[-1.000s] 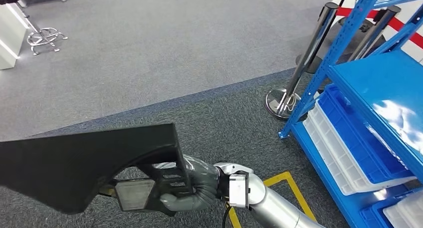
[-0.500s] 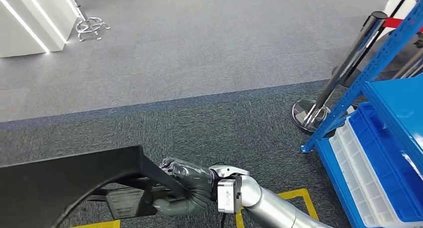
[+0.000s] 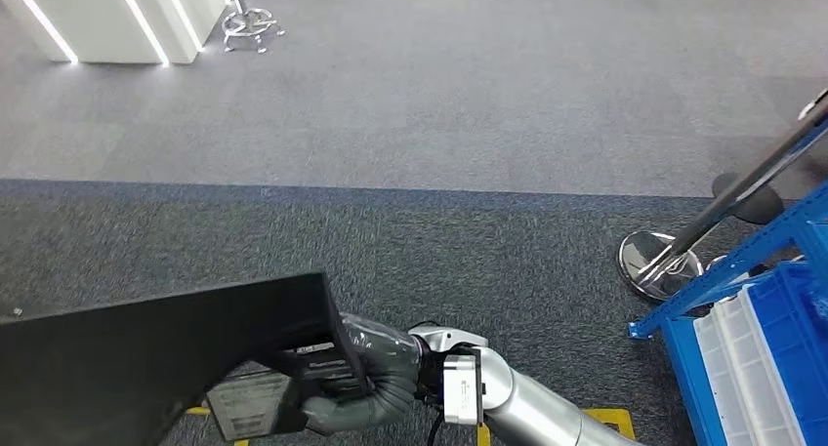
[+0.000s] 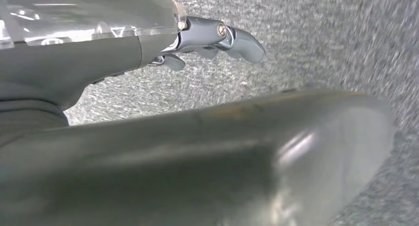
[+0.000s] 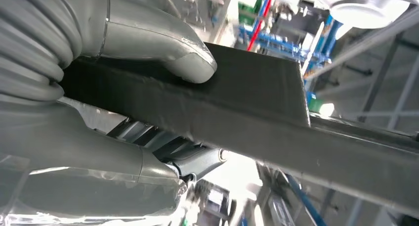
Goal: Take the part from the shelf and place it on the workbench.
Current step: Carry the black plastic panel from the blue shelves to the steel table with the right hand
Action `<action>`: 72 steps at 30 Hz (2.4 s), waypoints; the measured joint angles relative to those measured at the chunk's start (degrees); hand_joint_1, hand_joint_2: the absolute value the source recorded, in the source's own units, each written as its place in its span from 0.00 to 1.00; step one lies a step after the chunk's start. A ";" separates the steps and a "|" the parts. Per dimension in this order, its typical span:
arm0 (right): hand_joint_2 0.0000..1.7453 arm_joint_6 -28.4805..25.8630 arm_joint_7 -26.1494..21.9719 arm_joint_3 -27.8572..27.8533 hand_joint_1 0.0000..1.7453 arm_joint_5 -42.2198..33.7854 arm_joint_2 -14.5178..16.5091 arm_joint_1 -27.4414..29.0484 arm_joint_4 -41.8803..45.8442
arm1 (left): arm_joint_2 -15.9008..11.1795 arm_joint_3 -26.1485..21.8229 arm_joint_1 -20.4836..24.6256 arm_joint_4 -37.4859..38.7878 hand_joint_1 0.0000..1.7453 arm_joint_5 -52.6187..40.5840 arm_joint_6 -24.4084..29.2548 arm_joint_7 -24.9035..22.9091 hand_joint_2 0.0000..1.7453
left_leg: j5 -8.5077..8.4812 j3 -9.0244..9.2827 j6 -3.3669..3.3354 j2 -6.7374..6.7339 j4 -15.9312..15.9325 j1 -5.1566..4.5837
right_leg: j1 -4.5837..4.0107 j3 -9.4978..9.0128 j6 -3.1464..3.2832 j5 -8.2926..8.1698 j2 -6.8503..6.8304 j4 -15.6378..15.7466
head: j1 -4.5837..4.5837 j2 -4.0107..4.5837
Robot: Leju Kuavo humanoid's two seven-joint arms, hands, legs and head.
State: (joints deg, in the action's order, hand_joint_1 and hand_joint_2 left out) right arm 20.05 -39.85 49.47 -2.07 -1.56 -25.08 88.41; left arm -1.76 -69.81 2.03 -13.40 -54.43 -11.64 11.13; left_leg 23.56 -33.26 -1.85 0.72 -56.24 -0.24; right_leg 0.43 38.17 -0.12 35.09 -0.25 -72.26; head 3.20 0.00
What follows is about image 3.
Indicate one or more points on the white plastic bin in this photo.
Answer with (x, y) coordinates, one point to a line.
(731, 365)

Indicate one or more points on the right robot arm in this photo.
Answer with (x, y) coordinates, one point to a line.
(537, 404)

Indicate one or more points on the blue plastic bin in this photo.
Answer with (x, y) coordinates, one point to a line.
(783, 339)

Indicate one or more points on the chrome stanchion post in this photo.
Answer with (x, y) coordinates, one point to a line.
(640, 255)

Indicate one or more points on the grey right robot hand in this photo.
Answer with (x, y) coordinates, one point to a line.
(381, 343)

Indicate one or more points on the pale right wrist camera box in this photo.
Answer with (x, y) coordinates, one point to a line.
(462, 391)

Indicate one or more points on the black plastic panel part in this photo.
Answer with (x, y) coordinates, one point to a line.
(129, 352)

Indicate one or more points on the black round base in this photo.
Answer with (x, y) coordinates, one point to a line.
(763, 207)

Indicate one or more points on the chrome stool base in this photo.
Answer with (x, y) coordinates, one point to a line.
(249, 23)

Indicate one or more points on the blue metal shelf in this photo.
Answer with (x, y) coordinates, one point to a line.
(731, 262)

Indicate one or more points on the white pillar with light strips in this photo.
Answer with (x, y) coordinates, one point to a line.
(116, 16)

